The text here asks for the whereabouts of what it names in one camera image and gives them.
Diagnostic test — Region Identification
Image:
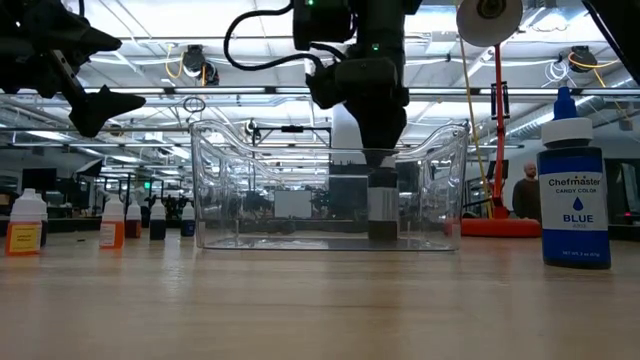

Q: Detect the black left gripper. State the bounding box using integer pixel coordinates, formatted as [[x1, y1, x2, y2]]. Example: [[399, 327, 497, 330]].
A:
[[0, 0, 147, 139]]

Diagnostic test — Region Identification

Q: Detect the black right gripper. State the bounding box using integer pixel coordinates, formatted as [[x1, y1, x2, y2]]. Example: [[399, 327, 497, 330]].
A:
[[334, 54, 411, 169]]

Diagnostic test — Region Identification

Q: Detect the large black food coloring bottle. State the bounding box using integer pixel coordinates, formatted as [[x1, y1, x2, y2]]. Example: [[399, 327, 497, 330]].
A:
[[367, 155, 400, 242]]

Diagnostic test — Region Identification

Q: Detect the small red dropper bottle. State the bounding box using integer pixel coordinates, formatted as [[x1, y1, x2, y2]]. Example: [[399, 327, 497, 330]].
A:
[[124, 199, 143, 240]]

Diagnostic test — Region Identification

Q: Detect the small orange dropper bottle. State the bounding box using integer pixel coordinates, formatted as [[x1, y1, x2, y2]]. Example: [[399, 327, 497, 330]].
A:
[[98, 194, 126, 250]]

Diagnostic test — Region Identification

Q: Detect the small dark purple dropper bottle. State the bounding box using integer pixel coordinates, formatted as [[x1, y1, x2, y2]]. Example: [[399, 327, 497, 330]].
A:
[[148, 198, 168, 242]]

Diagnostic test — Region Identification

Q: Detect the small blue dropper bottle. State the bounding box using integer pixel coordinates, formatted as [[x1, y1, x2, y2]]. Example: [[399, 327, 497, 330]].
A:
[[180, 201, 197, 238]]

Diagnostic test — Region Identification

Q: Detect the large blue food coloring bottle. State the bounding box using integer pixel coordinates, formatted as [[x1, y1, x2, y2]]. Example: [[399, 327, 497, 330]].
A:
[[536, 86, 613, 271]]

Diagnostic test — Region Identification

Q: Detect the black monitor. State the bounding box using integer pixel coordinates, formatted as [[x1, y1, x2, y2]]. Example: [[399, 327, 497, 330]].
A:
[[21, 167, 58, 193]]

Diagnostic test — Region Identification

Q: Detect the red desk lamp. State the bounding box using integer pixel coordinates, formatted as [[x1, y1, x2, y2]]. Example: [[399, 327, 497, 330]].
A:
[[455, 0, 543, 239]]

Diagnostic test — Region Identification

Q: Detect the clear plastic bin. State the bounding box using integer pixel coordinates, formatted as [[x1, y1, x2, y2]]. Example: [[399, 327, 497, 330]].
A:
[[189, 118, 470, 252]]

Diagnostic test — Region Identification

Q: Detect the person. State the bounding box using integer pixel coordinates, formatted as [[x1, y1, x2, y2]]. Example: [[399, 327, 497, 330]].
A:
[[511, 160, 543, 224]]

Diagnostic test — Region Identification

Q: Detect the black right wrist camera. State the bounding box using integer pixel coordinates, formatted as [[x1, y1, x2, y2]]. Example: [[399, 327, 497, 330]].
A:
[[304, 59, 349, 111]]

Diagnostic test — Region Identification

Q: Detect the yellow hanging cable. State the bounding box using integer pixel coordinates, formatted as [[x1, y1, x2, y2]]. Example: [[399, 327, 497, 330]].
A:
[[458, 39, 494, 219]]

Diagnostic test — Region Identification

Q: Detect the ceiling cable reel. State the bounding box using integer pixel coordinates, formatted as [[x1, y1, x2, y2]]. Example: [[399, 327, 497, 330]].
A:
[[181, 44, 220, 87], [566, 45, 599, 74]]

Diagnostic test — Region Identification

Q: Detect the black right camera cable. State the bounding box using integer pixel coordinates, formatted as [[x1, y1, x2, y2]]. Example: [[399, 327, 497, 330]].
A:
[[222, 0, 326, 71]]

